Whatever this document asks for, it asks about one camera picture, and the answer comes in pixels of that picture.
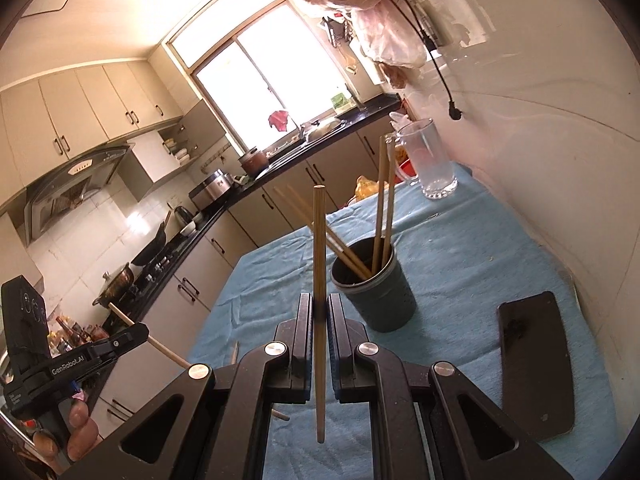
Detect blue tablecloth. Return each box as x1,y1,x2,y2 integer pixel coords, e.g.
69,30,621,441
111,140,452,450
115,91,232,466
187,161,609,480

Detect beige wall cabinets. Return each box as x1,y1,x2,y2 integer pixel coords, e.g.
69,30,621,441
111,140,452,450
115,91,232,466
0,57,184,206

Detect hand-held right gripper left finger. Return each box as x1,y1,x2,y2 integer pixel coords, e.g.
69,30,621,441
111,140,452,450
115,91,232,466
60,293,317,480

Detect brown lidded pot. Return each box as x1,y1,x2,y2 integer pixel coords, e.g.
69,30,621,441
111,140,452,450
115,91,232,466
237,147,270,180

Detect glass lidded cooking pot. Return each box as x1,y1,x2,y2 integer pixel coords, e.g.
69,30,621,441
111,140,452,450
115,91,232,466
92,266,136,307

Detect beige base cabinets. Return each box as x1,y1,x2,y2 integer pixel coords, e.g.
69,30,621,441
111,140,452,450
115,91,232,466
85,125,401,441

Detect pink plastic bag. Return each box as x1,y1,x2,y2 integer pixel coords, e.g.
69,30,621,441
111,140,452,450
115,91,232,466
349,0,429,69

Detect black power cable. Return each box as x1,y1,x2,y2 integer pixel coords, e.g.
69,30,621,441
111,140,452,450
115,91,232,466
394,0,464,122

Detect brown plastic bag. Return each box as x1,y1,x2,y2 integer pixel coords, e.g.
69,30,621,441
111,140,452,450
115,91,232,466
377,62,409,89

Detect black wok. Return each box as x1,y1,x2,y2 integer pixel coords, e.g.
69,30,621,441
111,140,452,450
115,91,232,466
129,211,174,267

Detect kitchen window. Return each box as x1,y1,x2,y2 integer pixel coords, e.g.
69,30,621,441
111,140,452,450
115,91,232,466
166,0,362,157

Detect steel range hood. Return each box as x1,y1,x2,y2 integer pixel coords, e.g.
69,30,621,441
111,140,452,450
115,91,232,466
24,144,134,242

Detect black kitchen countertop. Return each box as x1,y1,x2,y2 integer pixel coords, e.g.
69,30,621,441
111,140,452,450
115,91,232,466
47,95,403,356

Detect dark grey utensil holder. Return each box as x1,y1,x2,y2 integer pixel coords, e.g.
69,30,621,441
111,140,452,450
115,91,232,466
329,237,417,334

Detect open wall cabinet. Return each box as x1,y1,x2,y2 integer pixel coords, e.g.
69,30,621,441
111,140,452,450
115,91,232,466
127,100,227,199

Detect person's left hand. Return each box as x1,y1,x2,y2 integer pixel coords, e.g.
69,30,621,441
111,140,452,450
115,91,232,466
30,394,102,476

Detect yellow plastic bag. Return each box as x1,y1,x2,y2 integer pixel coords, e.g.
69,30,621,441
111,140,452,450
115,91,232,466
354,175,382,202

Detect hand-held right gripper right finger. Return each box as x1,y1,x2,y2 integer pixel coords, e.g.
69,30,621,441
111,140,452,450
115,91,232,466
327,293,576,480

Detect black gas stove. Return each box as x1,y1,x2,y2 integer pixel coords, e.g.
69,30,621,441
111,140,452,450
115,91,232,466
100,242,187,313

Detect black smartphone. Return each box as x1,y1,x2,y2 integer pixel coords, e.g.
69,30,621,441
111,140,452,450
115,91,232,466
496,290,576,442

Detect steel rice cooker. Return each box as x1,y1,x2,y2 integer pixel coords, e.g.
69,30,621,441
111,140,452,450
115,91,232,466
188,169,234,211

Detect dark sauce bottle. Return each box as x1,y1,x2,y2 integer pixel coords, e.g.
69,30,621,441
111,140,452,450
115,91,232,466
54,315,72,350

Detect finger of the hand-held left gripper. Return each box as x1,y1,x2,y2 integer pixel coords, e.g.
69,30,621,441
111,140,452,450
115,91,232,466
86,323,151,362

